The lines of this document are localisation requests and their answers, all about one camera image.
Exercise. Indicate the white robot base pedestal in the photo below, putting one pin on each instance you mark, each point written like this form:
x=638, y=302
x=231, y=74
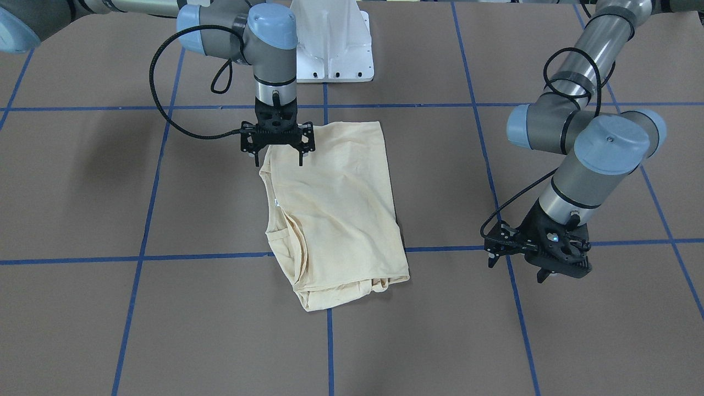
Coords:
x=334, y=42

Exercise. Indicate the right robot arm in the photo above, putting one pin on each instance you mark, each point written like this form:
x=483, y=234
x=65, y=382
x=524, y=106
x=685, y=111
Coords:
x=254, y=33

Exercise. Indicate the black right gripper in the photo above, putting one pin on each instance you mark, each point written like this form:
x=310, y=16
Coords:
x=248, y=144

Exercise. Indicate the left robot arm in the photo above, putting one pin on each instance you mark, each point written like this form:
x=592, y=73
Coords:
x=600, y=149

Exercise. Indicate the cream long-sleeve printed shirt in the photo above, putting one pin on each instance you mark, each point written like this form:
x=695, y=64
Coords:
x=331, y=222

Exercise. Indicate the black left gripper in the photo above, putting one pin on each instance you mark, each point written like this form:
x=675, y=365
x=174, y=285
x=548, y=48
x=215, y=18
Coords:
x=527, y=230

